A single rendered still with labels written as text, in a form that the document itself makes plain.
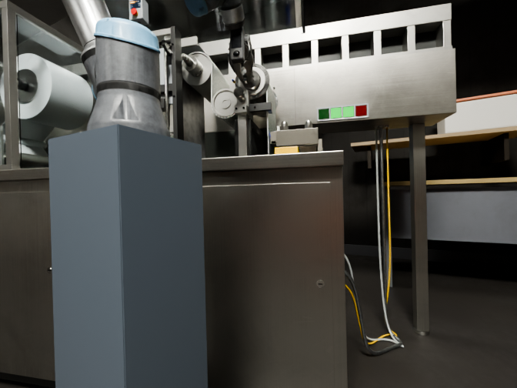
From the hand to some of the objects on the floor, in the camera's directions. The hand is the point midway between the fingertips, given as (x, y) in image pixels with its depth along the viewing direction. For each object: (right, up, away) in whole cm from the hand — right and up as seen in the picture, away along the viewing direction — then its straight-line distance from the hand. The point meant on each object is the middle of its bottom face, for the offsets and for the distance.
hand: (245, 80), depth 101 cm
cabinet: (-85, -126, +29) cm, 155 cm away
